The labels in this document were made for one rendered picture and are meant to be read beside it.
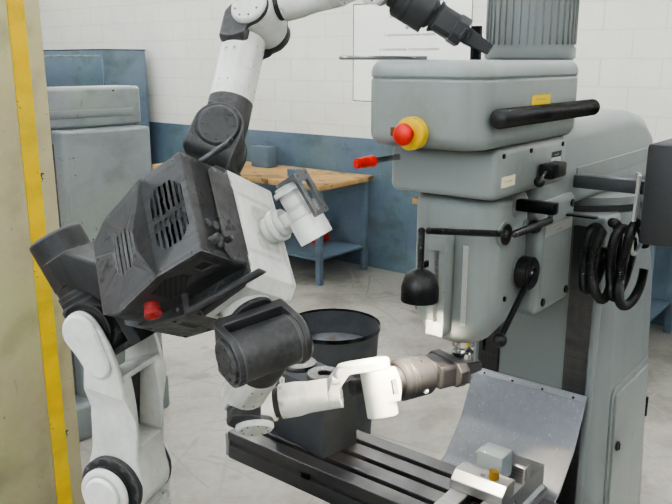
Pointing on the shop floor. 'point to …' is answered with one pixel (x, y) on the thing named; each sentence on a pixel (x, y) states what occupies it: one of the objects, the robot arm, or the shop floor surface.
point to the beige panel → (31, 283)
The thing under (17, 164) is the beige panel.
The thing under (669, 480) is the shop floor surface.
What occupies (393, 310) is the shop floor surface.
